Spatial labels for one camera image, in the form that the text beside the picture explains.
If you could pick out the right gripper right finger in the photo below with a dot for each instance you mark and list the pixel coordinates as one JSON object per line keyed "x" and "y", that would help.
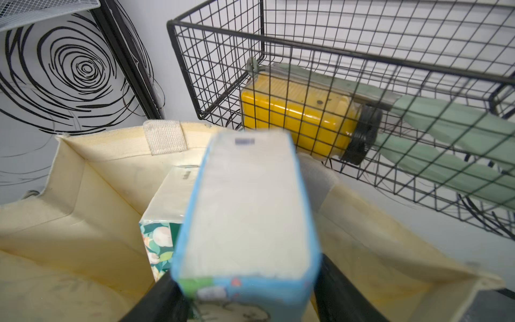
{"x": 338, "y": 300}

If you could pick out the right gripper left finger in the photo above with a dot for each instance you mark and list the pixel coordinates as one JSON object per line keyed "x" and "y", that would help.
{"x": 164, "y": 302}

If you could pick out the elephant tissue pack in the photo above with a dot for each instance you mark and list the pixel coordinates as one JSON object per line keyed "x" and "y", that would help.
{"x": 162, "y": 220}

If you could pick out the blue tissue pack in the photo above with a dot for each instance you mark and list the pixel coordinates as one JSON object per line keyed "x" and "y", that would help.
{"x": 248, "y": 248}

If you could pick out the yellow item in basket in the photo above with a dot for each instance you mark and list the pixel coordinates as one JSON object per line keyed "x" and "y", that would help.
{"x": 322, "y": 122}

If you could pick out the green item in basket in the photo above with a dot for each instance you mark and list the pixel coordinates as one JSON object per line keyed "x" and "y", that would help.
{"x": 453, "y": 145}

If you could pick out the black wire basket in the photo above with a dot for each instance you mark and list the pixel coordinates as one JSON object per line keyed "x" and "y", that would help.
{"x": 456, "y": 51}

